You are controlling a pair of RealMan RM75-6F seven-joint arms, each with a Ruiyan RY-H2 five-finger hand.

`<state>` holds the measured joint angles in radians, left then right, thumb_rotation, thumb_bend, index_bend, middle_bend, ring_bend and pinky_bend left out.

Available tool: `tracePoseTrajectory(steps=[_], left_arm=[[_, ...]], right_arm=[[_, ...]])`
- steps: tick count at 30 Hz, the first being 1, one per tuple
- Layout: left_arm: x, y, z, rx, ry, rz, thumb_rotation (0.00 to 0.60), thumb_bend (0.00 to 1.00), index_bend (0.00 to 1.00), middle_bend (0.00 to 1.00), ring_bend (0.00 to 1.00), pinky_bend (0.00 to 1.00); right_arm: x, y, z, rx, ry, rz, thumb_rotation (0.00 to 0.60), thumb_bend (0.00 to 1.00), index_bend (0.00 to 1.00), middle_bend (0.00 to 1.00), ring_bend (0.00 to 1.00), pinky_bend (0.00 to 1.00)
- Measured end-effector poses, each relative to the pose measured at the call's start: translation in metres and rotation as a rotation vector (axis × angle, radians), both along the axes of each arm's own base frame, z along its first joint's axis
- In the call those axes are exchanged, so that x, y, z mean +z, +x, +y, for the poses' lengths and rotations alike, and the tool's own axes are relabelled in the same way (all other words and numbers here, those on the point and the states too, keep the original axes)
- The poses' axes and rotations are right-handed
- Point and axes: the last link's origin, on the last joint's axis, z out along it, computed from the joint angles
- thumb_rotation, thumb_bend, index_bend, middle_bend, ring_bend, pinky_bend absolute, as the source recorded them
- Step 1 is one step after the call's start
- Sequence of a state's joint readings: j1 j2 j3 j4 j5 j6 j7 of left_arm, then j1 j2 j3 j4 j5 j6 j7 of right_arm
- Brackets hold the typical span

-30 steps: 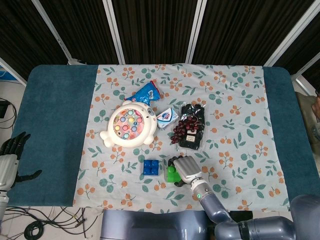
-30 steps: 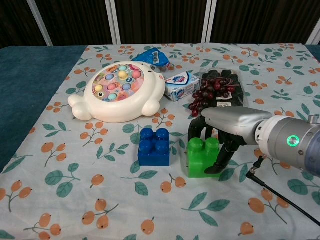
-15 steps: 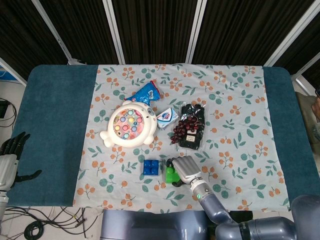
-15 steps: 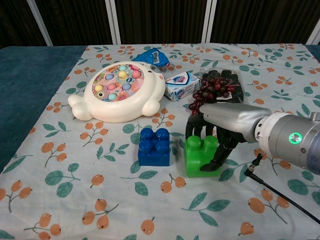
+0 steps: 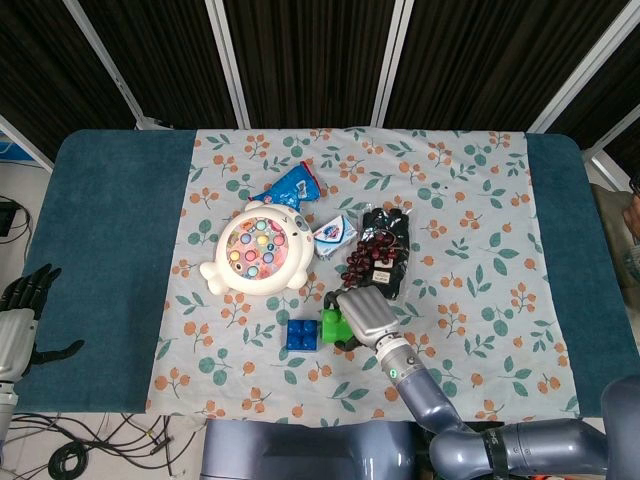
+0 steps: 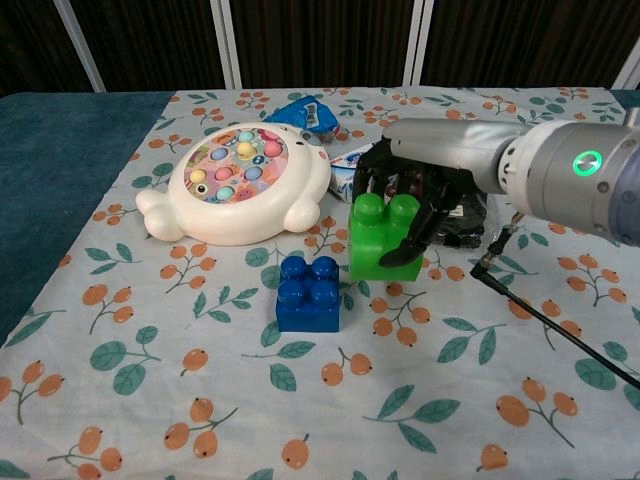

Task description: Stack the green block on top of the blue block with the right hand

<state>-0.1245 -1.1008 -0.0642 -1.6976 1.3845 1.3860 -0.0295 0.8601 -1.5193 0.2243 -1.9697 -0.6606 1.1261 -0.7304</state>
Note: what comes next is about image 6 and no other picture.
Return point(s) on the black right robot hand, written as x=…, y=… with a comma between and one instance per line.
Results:
x=425, y=170

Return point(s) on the green building block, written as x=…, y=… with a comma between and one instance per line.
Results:
x=372, y=245

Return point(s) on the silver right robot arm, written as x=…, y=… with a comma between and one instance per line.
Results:
x=575, y=170

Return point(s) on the blue building block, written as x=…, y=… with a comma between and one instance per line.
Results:
x=308, y=297

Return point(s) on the black gloves in plastic bag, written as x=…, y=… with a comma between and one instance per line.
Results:
x=465, y=220

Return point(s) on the white blue soap box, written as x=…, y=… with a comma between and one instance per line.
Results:
x=342, y=172

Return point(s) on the blue snack packet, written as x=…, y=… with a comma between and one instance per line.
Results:
x=306, y=116

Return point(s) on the white fishing game toy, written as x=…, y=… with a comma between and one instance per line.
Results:
x=235, y=187

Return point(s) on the floral fruit print tablecloth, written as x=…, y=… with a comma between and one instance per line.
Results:
x=320, y=380

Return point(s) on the teal velvet table cover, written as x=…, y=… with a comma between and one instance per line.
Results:
x=55, y=165

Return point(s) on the white partition frame post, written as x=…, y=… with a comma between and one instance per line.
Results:
x=226, y=44
x=80, y=45
x=627, y=70
x=415, y=42

